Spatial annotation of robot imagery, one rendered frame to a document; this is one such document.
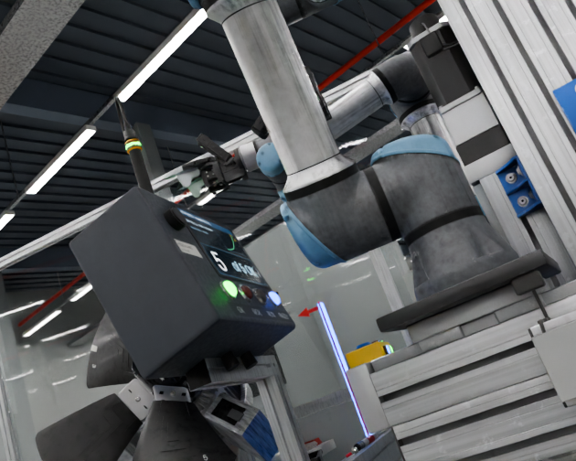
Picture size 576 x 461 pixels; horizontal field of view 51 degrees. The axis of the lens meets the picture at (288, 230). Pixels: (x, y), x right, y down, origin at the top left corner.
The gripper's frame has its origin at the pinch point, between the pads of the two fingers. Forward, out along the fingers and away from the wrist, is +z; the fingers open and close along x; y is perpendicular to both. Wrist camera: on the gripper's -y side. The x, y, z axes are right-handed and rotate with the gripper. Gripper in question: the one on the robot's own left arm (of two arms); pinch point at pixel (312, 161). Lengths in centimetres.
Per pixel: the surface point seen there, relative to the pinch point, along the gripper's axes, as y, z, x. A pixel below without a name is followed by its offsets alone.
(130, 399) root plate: -68, 28, 22
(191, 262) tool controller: -9, 29, -56
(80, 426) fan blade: -79, 31, 17
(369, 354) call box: -11, 37, 47
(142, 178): -49, -27, 24
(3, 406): -173, -1, 100
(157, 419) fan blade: -56, 36, 12
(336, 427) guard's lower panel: -39, 52, 97
